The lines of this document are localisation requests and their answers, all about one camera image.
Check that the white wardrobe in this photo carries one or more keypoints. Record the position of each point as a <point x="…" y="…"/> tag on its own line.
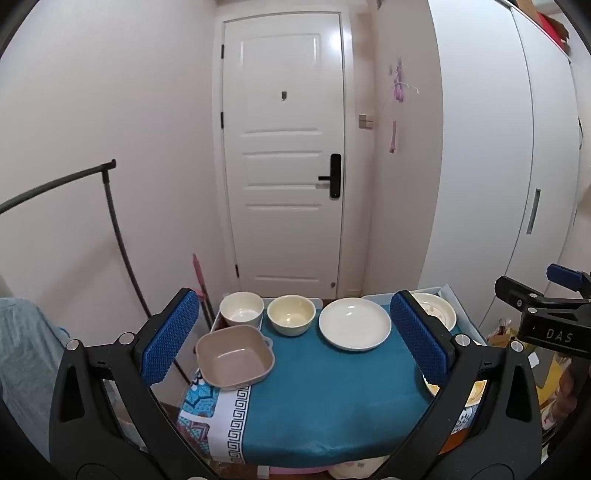
<point x="485" y="161"/>

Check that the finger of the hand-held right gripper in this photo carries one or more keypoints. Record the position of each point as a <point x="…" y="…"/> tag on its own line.
<point x="565" y="277"/>
<point x="512" y="290"/>

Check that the faint printed cream plate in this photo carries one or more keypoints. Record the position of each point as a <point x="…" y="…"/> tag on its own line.
<point x="438" y="310"/>

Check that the pink square bowl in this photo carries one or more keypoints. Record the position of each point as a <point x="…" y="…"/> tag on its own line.
<point x="233" y="357"/>

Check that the white panel door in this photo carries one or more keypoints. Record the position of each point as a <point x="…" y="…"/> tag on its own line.
<point x="281" y="184"/>

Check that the orange printed cream plate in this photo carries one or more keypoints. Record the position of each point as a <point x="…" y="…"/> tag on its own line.
<point x="478" y="392"/>

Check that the red box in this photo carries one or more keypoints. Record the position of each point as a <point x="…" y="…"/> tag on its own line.
<point x="549" y="23"/>

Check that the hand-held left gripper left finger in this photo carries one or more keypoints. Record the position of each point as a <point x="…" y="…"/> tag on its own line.
<point x="168" y="341"/>

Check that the light blue tray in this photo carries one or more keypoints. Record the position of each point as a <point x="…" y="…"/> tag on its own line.
<point x="466" y="323"/>

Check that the dark metal clothes rack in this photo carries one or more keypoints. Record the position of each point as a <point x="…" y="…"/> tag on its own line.
<point x="113" y="221"/>

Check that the wall light switch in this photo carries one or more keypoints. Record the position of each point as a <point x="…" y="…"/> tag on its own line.
<point x="365" y="121"/>

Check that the cream bowl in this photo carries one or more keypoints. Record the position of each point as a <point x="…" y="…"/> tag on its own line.
<point x="292" y="318"/>

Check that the light blue garment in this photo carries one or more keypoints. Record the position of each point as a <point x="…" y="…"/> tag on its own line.
<point x="27" y="350"/>

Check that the white bowl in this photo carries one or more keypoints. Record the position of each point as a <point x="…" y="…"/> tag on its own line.
<point x="241" y="310"/>

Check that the purple wall sticker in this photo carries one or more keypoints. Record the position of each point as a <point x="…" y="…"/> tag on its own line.
<point x="398" y="85"/>

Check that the person's right hand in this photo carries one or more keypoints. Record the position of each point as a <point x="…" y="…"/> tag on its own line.
<point x="565" y="392"/>

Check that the pink wall sticker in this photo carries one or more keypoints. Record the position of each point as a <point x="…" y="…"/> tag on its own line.
<point x="393" y="136"/>

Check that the cardboard box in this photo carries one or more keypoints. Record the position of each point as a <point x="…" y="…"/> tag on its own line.
<point x="503" y="334"/>

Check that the plain white plate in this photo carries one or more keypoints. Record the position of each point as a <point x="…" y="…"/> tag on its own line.
<point x="354" y="324"/>

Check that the teal blue tablecloth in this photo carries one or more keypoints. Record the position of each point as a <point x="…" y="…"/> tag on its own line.
<point x="332" y="397"/>

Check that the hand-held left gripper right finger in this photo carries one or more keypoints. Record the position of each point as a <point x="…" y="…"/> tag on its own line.
<point x="418" y="337"/>

